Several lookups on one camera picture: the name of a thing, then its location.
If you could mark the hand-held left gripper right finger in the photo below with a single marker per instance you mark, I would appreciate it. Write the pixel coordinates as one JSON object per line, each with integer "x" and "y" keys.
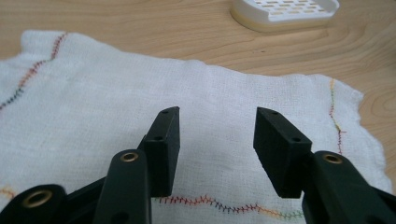
{"x": 281, "y": 155}

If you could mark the white cloth with coloured stitching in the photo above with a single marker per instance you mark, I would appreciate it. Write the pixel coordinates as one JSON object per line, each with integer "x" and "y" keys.
{"x": 124, "y": 102}

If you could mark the white slotted soap dish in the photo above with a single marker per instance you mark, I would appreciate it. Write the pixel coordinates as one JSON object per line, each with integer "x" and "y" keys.
{"x": 285, "y": 14}

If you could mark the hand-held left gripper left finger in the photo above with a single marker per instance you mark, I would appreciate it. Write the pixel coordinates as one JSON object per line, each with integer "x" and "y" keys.
{"x": 163, "y": 155}

